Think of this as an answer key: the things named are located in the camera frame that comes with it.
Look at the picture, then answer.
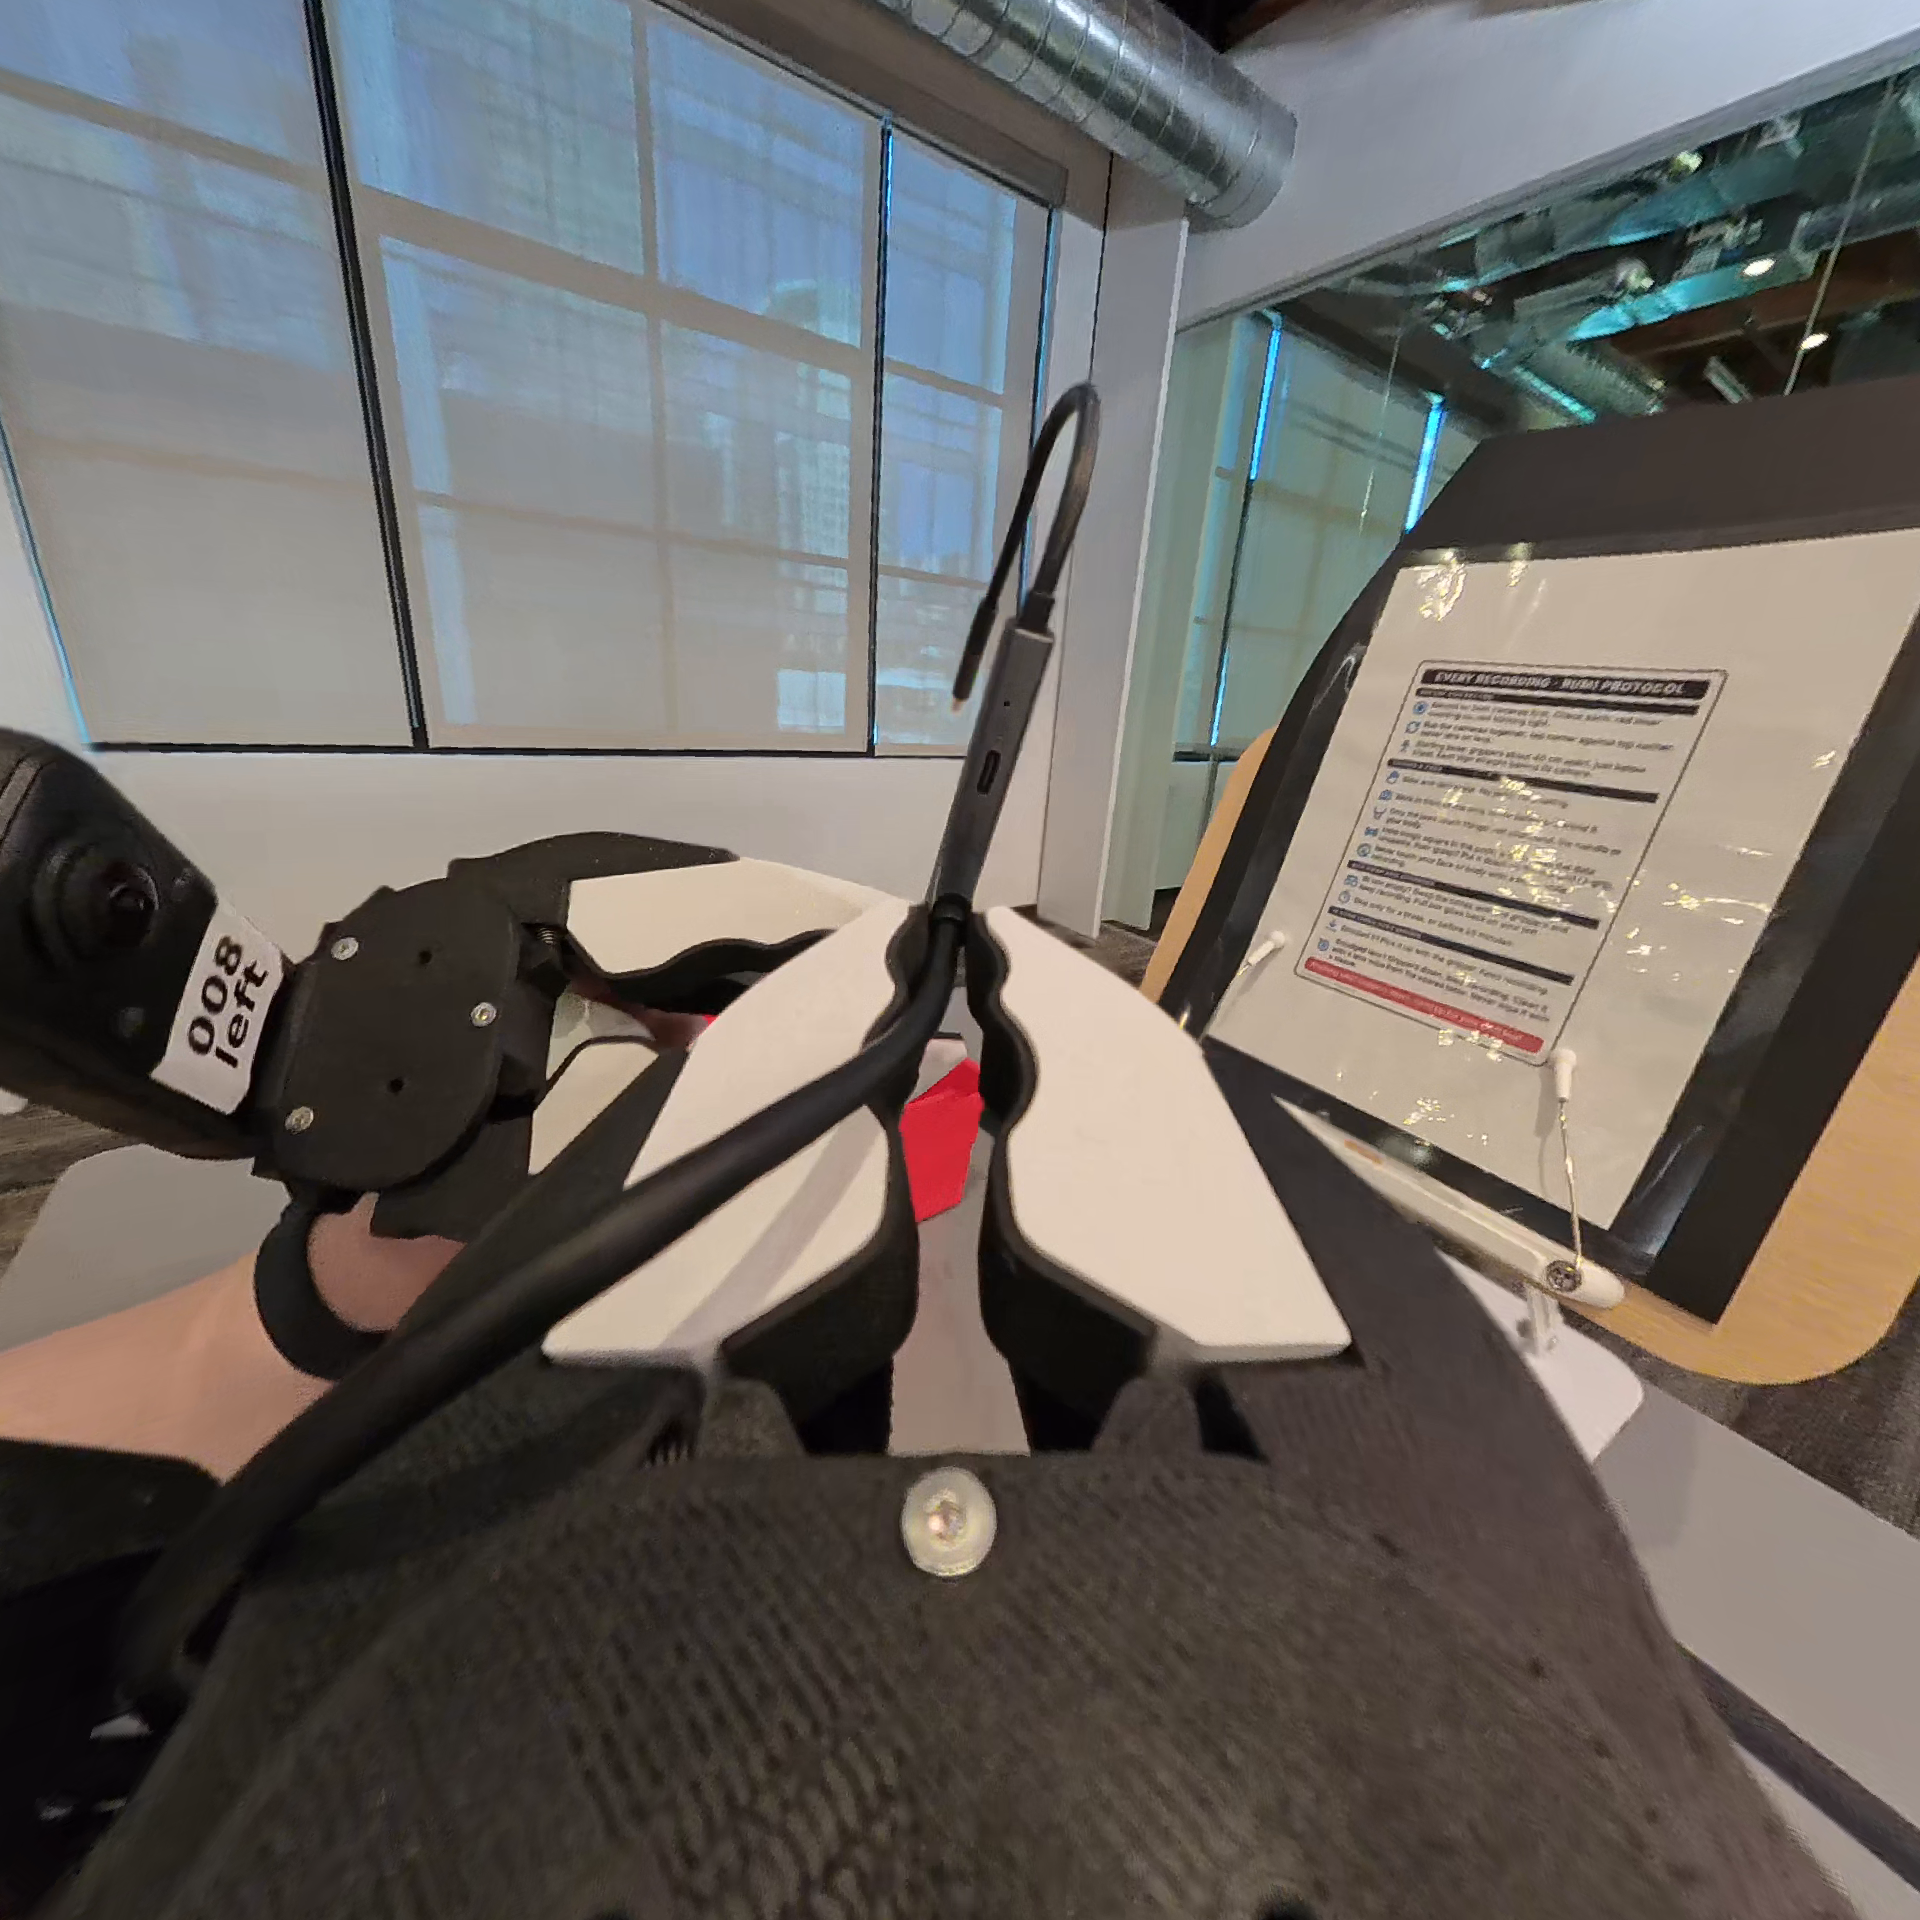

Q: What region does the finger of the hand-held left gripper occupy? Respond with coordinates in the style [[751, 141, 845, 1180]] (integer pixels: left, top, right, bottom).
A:
[[526, 1002, 695, 1180], [509, 834, 910, 1010]]

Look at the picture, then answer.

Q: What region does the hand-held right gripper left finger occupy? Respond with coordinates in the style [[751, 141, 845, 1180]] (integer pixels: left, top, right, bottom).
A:
[[539, 901, 964, 1466]]

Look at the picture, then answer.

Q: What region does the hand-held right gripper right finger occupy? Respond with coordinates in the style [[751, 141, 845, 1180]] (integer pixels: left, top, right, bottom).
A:
[[960, 902, 1360, 1466]]

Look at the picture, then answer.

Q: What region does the black usb-c cable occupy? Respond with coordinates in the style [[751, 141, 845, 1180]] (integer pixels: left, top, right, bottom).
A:
[[112, 892, 969, 1712]]

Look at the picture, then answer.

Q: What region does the red storage bin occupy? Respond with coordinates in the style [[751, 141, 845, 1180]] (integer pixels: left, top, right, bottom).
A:
[[643, 1008, 989, 1225]]

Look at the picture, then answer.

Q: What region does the grey usb hub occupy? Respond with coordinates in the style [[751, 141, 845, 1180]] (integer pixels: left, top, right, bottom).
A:
[[918, 382, 1104, 922]]

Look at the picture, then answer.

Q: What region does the person's left hand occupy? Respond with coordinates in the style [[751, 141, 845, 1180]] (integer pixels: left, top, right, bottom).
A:
[[0, 1212, 460, 1484]]

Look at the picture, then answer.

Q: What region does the white tablet stand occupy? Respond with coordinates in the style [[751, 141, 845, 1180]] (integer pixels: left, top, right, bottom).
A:
[[1240, 929, 1653, 1450]]

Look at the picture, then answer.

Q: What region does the large window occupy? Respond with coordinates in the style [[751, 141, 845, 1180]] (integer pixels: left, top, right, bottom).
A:
[[0, 0, 1057, 754]]

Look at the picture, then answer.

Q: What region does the laminated instruction sheet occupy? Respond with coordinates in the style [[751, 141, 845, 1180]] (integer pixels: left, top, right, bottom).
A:
[[1207, 533, 1920, 1235]]

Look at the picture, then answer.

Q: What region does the wood-edged black board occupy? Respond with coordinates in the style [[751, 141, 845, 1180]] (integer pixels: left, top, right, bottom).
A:
[[1141, 376, 1920, 1390]]

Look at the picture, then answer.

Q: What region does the silver ventilation duct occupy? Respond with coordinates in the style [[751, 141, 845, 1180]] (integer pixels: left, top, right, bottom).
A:
[[878, 0, 1297, 230]]

